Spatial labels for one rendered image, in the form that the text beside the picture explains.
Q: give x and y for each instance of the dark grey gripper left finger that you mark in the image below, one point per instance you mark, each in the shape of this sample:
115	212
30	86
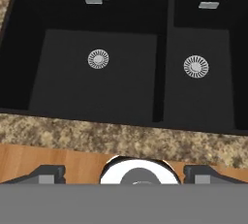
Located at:
48	175

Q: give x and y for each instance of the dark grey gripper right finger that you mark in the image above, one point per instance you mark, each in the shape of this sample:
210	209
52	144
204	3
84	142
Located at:
201	175

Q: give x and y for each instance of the black double sink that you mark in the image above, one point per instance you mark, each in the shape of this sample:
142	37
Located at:
97	66

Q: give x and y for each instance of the wooden cupboard front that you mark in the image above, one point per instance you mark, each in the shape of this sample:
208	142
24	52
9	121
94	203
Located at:
74	165

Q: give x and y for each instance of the round white and black object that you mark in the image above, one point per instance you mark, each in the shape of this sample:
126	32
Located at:
113	174

